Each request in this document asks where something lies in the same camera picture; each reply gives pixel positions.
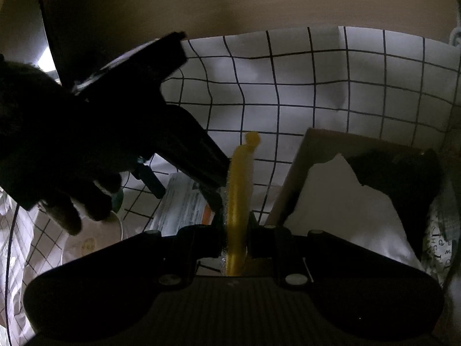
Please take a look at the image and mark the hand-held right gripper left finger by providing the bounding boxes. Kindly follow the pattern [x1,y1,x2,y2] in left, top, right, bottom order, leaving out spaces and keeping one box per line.
[83,211,229,286]

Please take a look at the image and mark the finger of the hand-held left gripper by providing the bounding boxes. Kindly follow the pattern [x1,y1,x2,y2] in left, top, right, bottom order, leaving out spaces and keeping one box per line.
[164,104,231,190]
[131,157,166,199]

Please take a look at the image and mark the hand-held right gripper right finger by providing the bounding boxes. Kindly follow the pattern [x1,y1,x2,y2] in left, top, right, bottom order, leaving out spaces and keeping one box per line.
[247,211,397,286]

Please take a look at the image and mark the yellow and white sponge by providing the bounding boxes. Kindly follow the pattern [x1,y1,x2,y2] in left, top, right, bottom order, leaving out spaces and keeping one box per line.
[223,131,260,276]

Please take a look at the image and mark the white cloth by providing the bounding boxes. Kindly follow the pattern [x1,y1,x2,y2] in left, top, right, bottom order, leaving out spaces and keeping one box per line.
[288,153,426,271]

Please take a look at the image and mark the pink cardboard box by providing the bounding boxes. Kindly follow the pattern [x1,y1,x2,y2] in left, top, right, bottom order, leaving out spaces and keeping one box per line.
[267,127,443,271]

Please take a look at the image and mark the large black plush toy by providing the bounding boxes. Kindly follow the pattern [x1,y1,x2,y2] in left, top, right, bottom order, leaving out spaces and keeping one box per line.
[342,149,442,256]

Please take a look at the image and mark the white packet orange label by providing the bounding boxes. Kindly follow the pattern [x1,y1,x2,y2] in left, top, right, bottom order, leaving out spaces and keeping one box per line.
[146,172,220,235]

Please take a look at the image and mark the white round plate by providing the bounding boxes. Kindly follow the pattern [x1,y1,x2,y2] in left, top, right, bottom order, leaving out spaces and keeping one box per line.
[59,209,125,264]

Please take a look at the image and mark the white checked tablecloth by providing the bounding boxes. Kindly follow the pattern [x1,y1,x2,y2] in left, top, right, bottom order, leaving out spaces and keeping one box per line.
[0,25,461,346]

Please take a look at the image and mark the printed grey cloth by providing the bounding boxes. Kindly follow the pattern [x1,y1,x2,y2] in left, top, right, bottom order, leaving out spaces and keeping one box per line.
[421,187,461,278]

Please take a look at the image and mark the thin black cable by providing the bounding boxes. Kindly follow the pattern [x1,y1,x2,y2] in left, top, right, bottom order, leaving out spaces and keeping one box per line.
[3,202,22,346]

